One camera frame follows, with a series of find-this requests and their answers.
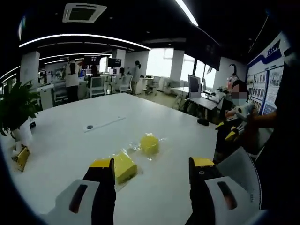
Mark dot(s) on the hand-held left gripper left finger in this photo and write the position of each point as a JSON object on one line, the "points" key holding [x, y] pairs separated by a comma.
{"points": [[103, 187]]}

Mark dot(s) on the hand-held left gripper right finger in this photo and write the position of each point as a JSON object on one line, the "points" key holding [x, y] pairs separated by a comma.
{"points": [[204, 185]]}

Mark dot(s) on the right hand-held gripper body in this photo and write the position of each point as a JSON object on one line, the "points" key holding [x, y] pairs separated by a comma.
{"points": [[245, 111]]}

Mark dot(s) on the square yellow silicone block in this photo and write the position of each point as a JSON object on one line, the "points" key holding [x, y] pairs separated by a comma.
{"points": [[125, 167]]}

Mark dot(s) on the round yellow silicone block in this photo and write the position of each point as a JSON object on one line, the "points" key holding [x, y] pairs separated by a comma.
{"points": [[150, 144]]}

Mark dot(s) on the small black object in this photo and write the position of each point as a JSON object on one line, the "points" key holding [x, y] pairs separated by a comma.
{"points": [[203, 122]]}

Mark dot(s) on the seated person at right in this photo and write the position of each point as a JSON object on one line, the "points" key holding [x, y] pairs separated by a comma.
{"points": [[283, 140]]}

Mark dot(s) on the computer monitor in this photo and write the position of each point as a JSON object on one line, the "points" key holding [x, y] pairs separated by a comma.
{"points": [[195, 85]]}

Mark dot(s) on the yellow round sponge in wrap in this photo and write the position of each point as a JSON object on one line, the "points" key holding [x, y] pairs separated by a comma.
{"points": [[150, 140]]}

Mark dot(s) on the yellow tissue box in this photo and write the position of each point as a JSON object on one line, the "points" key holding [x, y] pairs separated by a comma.
{"points": [[22, 158]]}

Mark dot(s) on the straight ceiling light strip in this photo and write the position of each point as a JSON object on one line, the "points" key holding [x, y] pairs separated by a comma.
{"points": [[187, 12]]}

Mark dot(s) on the green potted plant white pot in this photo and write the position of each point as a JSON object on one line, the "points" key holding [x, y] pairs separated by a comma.
{"points": [[18, 105]]}

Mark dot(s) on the white pillar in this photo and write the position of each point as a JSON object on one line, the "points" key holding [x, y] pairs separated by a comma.
{"points": [[29, 68]]}

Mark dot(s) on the long curved ceiling light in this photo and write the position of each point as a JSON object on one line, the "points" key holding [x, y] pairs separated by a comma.
{"points": [[84, 36]]}

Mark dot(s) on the ceiling air conditioner vent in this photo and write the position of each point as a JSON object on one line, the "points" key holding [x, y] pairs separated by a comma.
{"points": [[84, 12]]}

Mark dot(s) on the blue wall poster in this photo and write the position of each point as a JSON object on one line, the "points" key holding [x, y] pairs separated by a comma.
{"points": [[267, 84]]}

